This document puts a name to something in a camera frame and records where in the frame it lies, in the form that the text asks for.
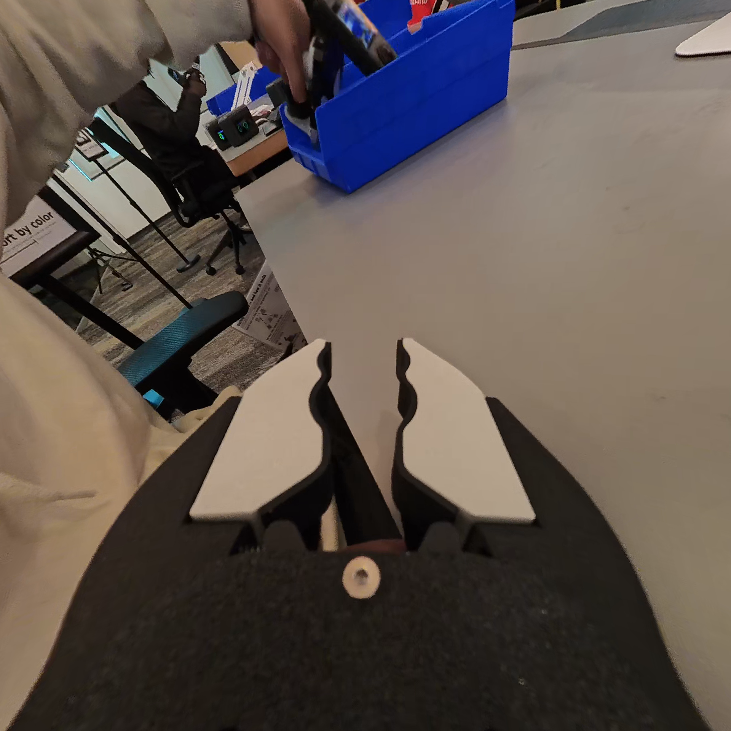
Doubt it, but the white printed sign board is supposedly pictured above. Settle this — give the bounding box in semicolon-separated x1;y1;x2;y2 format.
0;194;76;270

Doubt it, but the blue plastic bin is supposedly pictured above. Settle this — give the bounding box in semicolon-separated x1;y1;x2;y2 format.
207;80;269;115
280;0;516;194

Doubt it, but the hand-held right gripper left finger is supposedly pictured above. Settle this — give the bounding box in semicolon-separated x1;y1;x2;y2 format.
188;338;334;552

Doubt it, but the white metal stand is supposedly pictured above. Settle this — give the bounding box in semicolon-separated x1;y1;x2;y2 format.
675;17;731;58

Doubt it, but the person's cream sweatshirt torso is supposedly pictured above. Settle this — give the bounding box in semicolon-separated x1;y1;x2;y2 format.
0;274;243;712

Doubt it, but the black tripod stand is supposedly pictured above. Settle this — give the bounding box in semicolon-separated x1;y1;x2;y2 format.
86;123;202;312

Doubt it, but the laminated paper sign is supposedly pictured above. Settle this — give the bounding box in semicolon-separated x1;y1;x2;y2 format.
234;260;309;350

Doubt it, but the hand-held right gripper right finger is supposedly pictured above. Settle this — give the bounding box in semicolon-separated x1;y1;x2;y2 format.
392;337;538;552

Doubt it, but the white metal bracket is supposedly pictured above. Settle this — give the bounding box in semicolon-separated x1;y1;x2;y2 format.
231;62;259;110

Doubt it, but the person's left forearm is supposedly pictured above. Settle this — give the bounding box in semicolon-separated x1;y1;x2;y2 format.
0;0;255;235

